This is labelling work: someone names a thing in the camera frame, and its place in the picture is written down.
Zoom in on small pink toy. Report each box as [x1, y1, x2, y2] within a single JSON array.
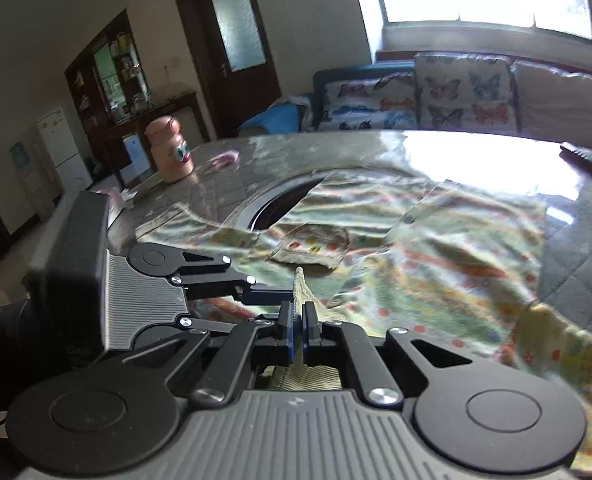
[[209, 150, 239, 171]]

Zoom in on black remote control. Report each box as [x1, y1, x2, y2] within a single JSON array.
[[559, 142, 592, 177]]

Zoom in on upright butterfly print cushion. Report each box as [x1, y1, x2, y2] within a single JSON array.
[[414, 53, 518, 134]]

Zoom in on dark wooden display cabinet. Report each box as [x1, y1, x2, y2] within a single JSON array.
[[65, 11, 210, 188]]

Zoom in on white refrigerator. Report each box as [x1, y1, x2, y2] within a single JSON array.
[[37, 107, 93, 193]]

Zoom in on dark wooden door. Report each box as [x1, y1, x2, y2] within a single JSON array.
[[175, 0, 281, 139]]

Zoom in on pink cartoon face bottle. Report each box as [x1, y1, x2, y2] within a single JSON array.
[[145, 116, 194, 183]]

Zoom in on colourful patterned child shirt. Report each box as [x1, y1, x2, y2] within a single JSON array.
[[136, 172, 592, 474]]

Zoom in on blue sofa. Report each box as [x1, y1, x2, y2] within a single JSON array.
[[238, 58, 592, 156]]

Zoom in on black round induction cooktop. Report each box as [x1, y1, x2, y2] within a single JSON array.
[[248, 178, 323, 231]]

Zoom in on plain beige cushion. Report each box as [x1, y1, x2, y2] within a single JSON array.
[[512, 61, 592, 148]]

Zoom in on lying butterfly print cushion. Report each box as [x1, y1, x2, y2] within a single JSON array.
[[317, 73, 418, 131]]

